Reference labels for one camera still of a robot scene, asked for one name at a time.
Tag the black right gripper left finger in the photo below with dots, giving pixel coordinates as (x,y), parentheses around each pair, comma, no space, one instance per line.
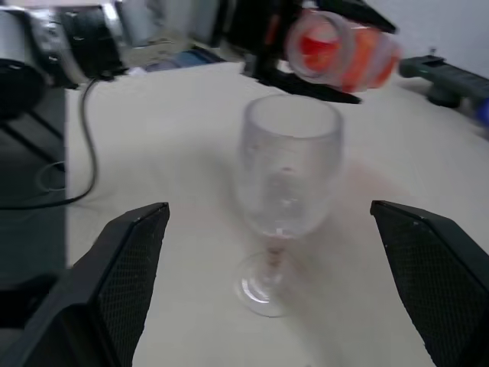
(111,283)

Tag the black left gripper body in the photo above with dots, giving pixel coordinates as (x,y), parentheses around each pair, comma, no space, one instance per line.
(273,49)

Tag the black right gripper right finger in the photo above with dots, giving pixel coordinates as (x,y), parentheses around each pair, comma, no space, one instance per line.
(439,283)

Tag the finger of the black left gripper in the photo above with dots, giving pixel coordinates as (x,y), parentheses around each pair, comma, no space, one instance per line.
(363,13)
(305,88)

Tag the bottle with orange liquid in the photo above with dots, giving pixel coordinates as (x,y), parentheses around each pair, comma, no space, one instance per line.
(359,65)

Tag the clear wine glass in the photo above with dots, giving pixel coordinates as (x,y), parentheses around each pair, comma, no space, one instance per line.
(290,172)

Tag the black handheld controller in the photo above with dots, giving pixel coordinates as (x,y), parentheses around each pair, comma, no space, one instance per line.
(451,76)

